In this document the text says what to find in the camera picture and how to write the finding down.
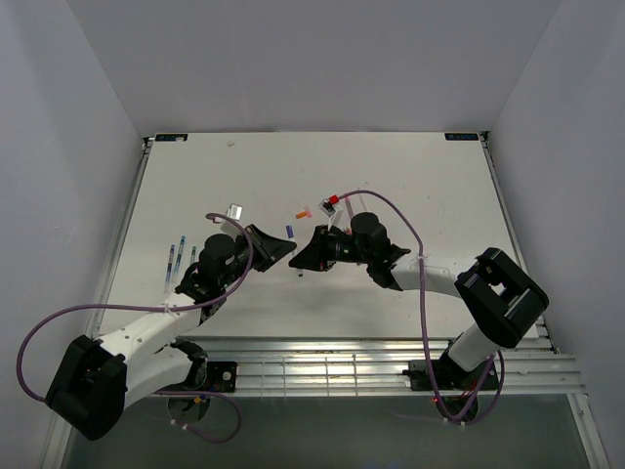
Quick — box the purple cable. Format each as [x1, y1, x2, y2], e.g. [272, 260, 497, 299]
[16, 212, 255, 444]
[341, 190, 504, 425]

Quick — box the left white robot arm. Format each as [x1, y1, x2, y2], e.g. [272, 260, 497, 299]
[44, 219, 297, 441]

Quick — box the right blue table label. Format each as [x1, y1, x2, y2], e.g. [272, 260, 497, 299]
[444, 132, 479, 142]

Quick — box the orange capped white marker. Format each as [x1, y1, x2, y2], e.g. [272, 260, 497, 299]
[358, 194, 370, 212]

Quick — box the left blue table label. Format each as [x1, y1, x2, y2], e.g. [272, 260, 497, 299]
[154, 134, 188, 142]

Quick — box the dark blue pen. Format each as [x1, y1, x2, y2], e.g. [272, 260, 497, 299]
[163, 244, 176, 293]

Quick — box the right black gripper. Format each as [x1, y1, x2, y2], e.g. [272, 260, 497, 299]
[289, 225, 372, 272]

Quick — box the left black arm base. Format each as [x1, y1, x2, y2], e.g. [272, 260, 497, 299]
[161, 362, 238, 393]

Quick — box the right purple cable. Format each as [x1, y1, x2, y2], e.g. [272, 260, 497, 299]
[341, 190, 504, 425]

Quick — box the blue table label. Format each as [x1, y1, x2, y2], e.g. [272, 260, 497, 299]
[444, 132, 479, 142]
[154, 134, 188, 142]

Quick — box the pink highlighter pen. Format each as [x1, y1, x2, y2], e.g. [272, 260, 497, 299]
[344, 197, 354, 220]

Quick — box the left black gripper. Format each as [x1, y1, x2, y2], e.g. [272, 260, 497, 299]
[220, 224, 297, 289]

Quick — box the aluminium table frame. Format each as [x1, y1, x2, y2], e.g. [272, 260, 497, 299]
[83, 132, 608, 468]

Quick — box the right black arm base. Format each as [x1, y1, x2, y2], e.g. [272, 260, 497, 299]
[402, 359, 504, 392]

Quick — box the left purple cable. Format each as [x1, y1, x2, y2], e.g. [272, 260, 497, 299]
[16, 212, 255, 444]

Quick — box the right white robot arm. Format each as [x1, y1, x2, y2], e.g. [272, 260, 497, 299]
[289, 211, 549, 388]

